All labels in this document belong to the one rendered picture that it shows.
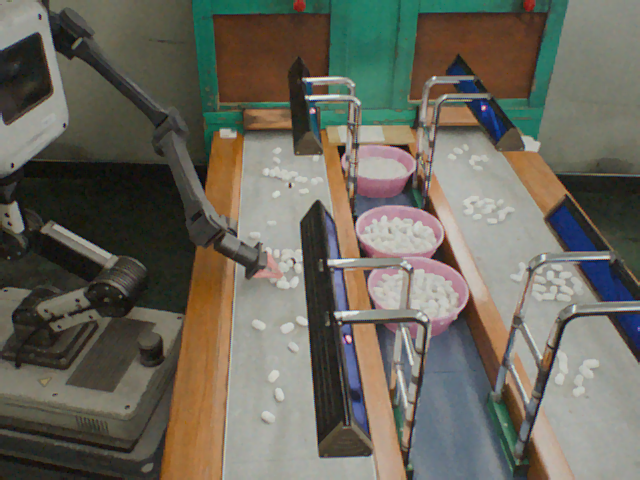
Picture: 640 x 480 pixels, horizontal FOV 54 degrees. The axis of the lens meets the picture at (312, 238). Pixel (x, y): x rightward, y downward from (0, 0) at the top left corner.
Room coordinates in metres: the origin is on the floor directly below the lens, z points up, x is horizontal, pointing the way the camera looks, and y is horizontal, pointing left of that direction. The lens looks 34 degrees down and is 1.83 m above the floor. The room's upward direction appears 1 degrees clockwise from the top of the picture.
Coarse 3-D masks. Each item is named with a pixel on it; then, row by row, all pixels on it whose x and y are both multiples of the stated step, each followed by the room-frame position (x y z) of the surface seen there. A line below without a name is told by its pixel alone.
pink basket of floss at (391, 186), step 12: (360, 156) 2.15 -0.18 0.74; (384, 156) 2.16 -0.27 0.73; (396, 156) 2.14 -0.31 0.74; (408, 156) 2.10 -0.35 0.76; (408, 168) 2.07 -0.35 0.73; (360, 180) 1.95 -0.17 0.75; (372, 180) 1.92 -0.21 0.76; (384, 180) 1.92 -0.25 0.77; (396, 180) 1.94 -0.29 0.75; (360, 192) 1.97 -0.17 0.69; (372, 192) 1.94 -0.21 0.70; (384, 192) 1.94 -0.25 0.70; (396, 192) 1.97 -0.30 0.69
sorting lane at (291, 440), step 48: (288, 144) 2.24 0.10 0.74; (240, 192) 1.86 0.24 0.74; (288, 192) 1.87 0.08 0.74; (288, 240) 1.58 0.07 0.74; (240, 288) 1.35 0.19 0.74; (288, 288) 1.35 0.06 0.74; (240, 336) 1.16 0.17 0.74; (288, 336) 1.16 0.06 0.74; (240, 384) 1.00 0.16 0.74; (288, 384) 1.00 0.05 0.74; (240, 432) 0.87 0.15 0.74; (288, 432) 0.87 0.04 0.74
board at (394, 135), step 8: (328, 128) 2.31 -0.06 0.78; (336, 128) 2.31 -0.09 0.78; (384, 128) 2.32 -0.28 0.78; (392, 128) 2.32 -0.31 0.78; (400, 128) 2.32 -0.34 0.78; (408, 128) 2.32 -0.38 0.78; (328, 136) 2.24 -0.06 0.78; (336, 136) 2.24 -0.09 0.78; (384, 136) 2.24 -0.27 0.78; (392, 136) 2.24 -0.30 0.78; (400, 136) 2.24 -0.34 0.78; (408, 136) 2.25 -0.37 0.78; (336, 144) 2.18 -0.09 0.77; (344, 144) 2.18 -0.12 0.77; (360, 144) 2.19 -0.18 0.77; (368, 144) 2.19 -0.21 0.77; (376, 144) 2.19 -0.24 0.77; (384, 144) 2.19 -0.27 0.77; (392, 144) 2.20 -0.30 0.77; (400, 144) 2.20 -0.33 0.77
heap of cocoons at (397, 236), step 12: (384, 216) 1.71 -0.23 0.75; (372, 228) 1.66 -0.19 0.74; (384, 228) 1.65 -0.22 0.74; (396, 228) 1.66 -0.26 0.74; (408, 228) 1.65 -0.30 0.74; (420, 228) 1.66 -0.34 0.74; (372, 240) 1.61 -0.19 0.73; (384, 240) 1.60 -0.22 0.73; (396, 240) 1.58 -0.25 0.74; (408, 240) 1.59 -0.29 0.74; (420, 240) 1.59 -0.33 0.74; (432, 240) 1.59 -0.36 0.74; (396, 252) 1.52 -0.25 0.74; (408, 252) 1.54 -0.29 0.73
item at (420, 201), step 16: (432, 80) 1.95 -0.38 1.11; (448, 80) 1.95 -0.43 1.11; (464, 80) 1.95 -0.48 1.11; (480, 80) 1.95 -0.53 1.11; (448, 96) 1.80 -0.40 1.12; (464, 96) 1.80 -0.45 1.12; (480, 96) 1.81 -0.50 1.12; (432, 112) 1.81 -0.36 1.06; (432, 128) 1.80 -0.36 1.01; (432, 144) 1.80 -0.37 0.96; (416, 160) 1.95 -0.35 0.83; (432, 160) 1.80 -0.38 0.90; (416, 176) 1.95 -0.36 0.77; (416, 192) 1.92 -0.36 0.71; (416, 208) 1.86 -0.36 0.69
